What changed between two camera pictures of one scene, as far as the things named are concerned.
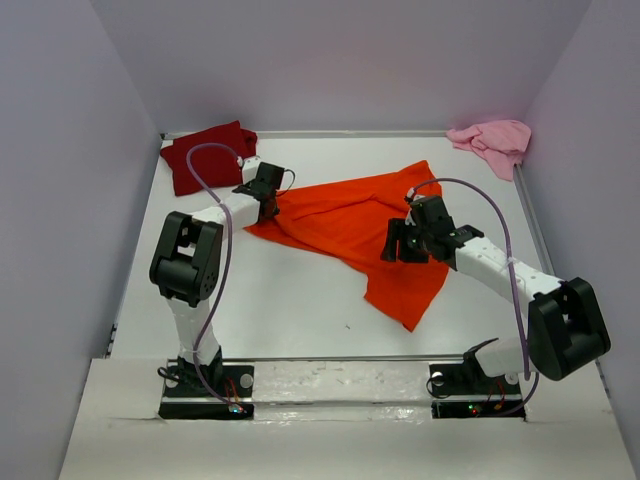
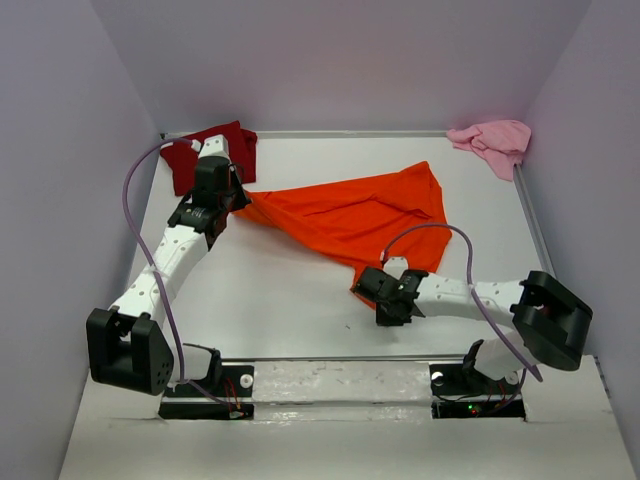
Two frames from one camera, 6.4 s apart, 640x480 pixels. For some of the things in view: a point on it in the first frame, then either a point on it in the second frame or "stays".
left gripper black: [246, 187] -> [240, 200]
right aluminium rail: [534, 224] stays
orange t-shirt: [343, 217] stays
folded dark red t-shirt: [217, 166] stays
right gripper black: [396, 230] -> [386, 319]
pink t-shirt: [502, 143] stays
